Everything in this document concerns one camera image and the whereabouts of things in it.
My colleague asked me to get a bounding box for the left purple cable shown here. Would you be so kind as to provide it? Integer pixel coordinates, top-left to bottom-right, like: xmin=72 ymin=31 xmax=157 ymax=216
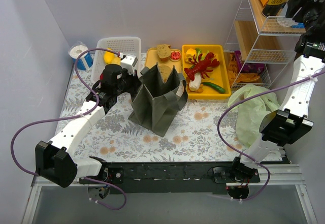
xmin=10 ymin=48 xmax=127 ymax=211

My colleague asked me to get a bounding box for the yellow toy fruit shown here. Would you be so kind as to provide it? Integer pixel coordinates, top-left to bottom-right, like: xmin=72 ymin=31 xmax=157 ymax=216
xmin=103 ymin=51 xmax=120 ymax=65

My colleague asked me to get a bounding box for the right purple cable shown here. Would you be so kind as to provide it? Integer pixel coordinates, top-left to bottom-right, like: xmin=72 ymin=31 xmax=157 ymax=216
xmin=217 ymin=70 xmax=325 ymax=201

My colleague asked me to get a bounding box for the red toy lobster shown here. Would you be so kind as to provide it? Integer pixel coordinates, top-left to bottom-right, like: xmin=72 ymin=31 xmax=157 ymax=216
xmin=184 ymin=52 xmax=220 ymax=81

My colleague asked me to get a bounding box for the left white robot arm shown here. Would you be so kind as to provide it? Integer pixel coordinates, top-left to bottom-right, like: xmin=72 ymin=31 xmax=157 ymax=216
xmin=35 ymin=62 xmax=141 ymax=187

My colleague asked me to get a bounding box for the olive green canvas bag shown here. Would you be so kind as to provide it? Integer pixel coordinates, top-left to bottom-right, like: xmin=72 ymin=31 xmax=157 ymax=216
xmin=128 ymin=65 xmax=188 ymax=137

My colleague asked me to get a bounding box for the bread slice front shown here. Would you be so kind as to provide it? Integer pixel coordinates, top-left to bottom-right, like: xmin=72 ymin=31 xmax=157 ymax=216
xmin=158 ymin=65 xmax=172 ymax=83

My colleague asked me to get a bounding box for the orange chips bag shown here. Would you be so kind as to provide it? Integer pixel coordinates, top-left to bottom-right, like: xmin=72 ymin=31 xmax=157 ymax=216
xmin=227 ymin=53 xmax=260 ymax=86

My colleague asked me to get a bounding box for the purple candy bag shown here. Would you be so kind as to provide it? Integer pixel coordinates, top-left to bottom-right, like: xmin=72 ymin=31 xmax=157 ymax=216
xmin=234 ymin=50 xmax=266 ymax=74

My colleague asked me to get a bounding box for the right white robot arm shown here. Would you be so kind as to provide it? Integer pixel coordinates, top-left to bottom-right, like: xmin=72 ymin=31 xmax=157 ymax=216
xmin=230 ymin=0 xmax=324 ymax=180

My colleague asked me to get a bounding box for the yellow toy pepper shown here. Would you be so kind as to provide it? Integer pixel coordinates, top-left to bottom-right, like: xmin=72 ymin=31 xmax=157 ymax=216
xmin=185 ymin=48 xmax=197 ymax=63

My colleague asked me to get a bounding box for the light green plastic bag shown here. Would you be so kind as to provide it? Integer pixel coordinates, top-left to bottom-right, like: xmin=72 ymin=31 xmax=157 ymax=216
xmin=227 ymin=84 xmax=280 ymax=147

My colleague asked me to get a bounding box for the pale yellow flat tray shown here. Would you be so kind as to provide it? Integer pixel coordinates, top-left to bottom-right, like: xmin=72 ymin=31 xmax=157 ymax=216
xmin=144 ymin=48 xmax=182 ymax=73

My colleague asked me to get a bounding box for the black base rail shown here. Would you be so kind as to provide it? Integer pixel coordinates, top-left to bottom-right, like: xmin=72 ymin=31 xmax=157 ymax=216
xmin=78 ymin=161 xmax=290 ymax=196

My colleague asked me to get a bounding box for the tissue roll in blue wrap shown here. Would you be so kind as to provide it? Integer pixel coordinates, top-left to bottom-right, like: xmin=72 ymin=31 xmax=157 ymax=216
xmin=69 ymin=44 xmax=93 ymax=71

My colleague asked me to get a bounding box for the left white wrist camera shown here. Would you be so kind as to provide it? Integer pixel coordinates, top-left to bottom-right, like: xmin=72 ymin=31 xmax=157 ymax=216
xmin=120 ymin=54 xmax=138 ymax=75

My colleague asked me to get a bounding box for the blue snack box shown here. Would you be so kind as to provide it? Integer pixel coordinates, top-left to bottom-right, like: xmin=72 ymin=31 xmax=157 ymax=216
xmin=291 ymin=22 xmax=305 ymax=29

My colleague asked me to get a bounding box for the white wire shelf rack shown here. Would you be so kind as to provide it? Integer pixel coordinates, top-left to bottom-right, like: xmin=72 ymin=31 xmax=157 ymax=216
xmin=224 ymin=0 xmax=305 ymax=88

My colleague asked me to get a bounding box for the bread slice rear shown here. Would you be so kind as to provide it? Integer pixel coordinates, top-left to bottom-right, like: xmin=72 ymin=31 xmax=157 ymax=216
xmin=156 ymin=44 xmax=171 ymax=62

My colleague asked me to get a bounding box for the white toy radish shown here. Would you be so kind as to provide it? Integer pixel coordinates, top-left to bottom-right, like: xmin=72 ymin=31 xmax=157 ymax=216
xmin=188 ymin=73 xmax=202 ymax=92

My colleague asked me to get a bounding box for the white perforated plastic basket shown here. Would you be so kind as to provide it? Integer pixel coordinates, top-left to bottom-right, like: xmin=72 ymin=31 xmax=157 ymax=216
xmin=90 ymin=37 xmax=141 ymax=83

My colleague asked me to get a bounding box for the green toy cucumber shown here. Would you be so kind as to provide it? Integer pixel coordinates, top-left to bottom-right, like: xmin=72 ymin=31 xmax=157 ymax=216
xmin=201 ymin=82 xmax=225 ymax=94

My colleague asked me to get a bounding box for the purple cable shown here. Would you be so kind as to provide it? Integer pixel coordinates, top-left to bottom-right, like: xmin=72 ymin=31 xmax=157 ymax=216
xmin=10 ymin=48 xmax=127 ymax=211
xmin=217 ymin=70 xmax=325 ymax=201

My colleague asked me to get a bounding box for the bread slice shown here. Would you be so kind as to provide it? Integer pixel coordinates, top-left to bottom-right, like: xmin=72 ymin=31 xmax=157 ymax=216
xmin=158 ymin=65 xmax=172 ymax=83
xmin=156 ymin=44 xmax=171 ymax=62

